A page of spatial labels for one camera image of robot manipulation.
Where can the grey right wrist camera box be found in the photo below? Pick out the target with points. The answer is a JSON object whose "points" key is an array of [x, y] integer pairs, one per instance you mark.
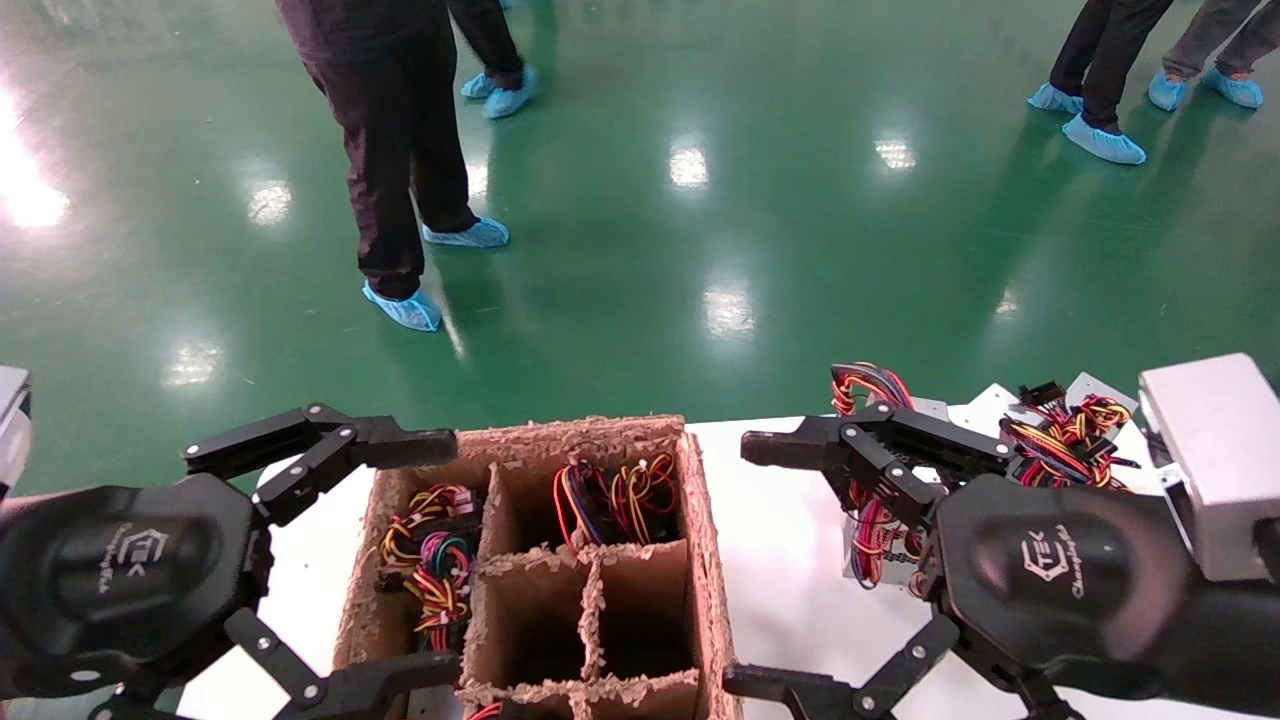
{"points": [[1215, 460]]}

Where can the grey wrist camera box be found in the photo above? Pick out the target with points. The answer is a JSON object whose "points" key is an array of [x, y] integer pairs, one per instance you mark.
{"points": [[12, 420], [1215, 460]]}

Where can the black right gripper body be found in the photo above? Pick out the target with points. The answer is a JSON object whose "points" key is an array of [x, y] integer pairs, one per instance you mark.
{"points": [[1050, 570]]}

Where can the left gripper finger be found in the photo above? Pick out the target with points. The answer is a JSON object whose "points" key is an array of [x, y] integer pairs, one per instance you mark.
{"points": [[350, 695], [340, 440]]}

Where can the brown cardboard divider box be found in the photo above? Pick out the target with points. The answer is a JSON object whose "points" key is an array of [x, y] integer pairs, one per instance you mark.
{"points": [[530, 610]]}

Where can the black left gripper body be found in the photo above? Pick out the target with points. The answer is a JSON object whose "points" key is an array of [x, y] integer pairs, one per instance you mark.
{"points": [[120, 580]]}

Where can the silver power supply black connector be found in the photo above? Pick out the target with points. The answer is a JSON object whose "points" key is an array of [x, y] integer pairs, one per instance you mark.
{"points": [[1065, 435]]}

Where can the power supply with pink connector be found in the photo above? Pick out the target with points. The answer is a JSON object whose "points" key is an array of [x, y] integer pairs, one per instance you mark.
{"points": [[440, 570]]}

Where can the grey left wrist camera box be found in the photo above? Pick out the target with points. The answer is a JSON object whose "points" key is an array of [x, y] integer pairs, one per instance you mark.
{"points": [[12, 420]]}

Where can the person in black trousers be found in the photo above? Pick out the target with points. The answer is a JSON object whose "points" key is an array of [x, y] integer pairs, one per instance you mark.
{"points": [[500, 60], [395, 150], [1100, 60]]}

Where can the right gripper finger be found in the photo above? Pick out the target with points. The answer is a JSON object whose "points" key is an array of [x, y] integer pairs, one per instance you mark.
{"points": [[800, 695], [880, 440]]}

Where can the person in grey trousers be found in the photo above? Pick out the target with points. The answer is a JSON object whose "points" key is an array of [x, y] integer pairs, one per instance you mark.
{"points": [[1215, 40]]}

